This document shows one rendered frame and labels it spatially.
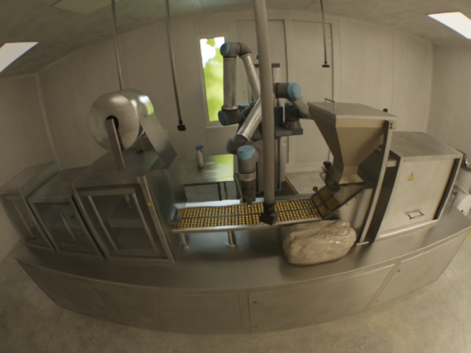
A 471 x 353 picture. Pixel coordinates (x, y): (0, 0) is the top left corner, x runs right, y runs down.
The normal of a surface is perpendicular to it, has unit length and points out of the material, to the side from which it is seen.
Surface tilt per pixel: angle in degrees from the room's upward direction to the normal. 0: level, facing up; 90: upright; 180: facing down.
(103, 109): 90
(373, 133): 114
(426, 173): 90
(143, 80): 90
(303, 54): 90
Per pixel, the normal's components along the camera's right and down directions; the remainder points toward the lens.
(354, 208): 0.01, 0.46
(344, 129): 0.04, 0.78
